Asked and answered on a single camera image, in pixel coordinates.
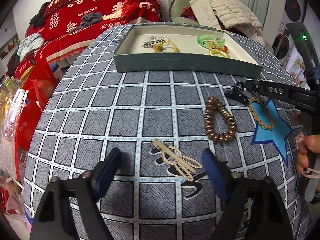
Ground green plastic bangle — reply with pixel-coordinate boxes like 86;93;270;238
197;34;227;49

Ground silver hair clips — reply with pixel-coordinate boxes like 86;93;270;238
142;36;165;48

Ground red printed pillow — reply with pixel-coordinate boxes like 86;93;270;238
42;0;83;20

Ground brown spiral hair tie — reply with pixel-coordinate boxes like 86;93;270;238
204;96;237;144

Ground red printed blanket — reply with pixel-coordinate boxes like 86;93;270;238
24;0;163;65

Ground dark clothes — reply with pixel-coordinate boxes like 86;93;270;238
30;2;50;27

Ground red gift bag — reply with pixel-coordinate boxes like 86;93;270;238
14;59;59;120

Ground grey checked tablecloth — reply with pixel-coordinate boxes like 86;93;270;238
22;21;313;240

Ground white washing machine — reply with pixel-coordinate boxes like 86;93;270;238
271;21;292;60

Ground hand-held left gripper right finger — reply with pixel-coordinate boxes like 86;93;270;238
201;148;293;240

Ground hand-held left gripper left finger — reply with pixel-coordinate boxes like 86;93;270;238
29;147;123;240

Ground clear plastic bag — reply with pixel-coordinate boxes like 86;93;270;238
0;87;30;170

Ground red satin cushion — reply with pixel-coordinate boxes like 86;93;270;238
122;0;148;23

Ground cream down jacket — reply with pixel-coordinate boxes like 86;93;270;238
209;0;263;30

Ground cream hair clip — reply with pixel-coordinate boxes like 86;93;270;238
153;138;202;182

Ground white quilt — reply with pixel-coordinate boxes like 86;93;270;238
189;0;225;28

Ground pink cord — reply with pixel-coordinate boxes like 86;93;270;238
300;167;320;179

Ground yellow spiral hair tie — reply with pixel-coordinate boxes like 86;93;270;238
209;48;230;58

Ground braided rope bracelet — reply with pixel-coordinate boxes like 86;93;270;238
248;96;275;130

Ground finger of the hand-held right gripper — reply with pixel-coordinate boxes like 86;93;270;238
244;79;266;94

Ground white dryer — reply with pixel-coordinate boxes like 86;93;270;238
282;0;308;28

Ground green tray with cream inside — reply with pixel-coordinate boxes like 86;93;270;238
114;24;263;78

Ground grey garment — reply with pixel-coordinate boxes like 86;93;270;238
72;12;103;32

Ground floral cloth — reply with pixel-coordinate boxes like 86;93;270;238
18;33;45;58

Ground blue lid jar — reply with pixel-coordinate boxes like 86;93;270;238
51;64;63;80

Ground person's right hand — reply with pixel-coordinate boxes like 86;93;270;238
294;134;320;175

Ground black claw clip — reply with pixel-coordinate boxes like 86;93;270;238
224;80;247;103

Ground yellow flower hair tie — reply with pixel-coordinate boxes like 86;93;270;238
153;40;180;53

